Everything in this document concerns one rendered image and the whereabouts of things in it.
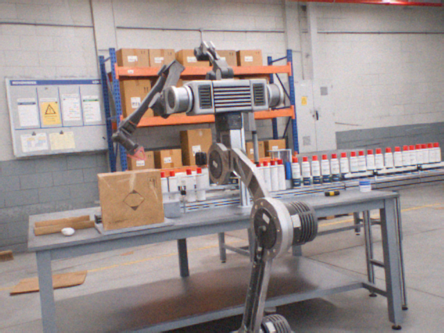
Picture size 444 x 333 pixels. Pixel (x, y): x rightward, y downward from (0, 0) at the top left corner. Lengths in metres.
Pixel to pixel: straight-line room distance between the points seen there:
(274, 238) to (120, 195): 0.92
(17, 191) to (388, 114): 6.65
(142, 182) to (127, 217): 0.19
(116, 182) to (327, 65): 7.16
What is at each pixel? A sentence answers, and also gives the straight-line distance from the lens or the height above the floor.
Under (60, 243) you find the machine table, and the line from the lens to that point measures 2.53.
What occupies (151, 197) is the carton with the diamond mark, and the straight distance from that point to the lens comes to 2.58.
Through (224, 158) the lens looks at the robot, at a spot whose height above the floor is 1.16.
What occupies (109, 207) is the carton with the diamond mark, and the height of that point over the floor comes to 0.96.
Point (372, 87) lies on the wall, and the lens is 9.98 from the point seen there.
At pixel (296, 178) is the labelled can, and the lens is 3.36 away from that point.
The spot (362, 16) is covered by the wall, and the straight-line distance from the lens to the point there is 10.04.
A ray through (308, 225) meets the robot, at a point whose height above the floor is 0.88.
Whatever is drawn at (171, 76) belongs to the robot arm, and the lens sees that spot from 2.70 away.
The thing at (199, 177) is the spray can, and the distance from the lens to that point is 3.09.
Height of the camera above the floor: 1.25
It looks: 3 degrees down
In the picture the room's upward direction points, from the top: 5 degrees counter-clockwise
